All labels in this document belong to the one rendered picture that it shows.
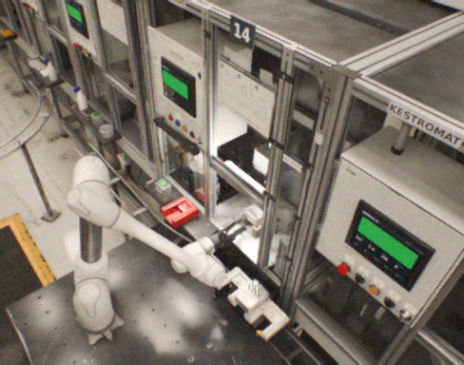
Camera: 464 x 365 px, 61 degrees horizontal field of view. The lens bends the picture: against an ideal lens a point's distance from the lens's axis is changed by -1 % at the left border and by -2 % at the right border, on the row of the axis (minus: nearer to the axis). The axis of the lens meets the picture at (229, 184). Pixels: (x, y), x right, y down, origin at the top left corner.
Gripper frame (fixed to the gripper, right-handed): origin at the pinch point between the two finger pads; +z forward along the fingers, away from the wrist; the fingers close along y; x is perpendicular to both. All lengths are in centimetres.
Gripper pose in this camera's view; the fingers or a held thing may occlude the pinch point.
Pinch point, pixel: (241, 223)
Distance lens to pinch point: 203.6
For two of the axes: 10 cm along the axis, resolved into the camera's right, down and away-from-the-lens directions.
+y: 0.2, -7.3, -6.8
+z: 7.7, -4.2, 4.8
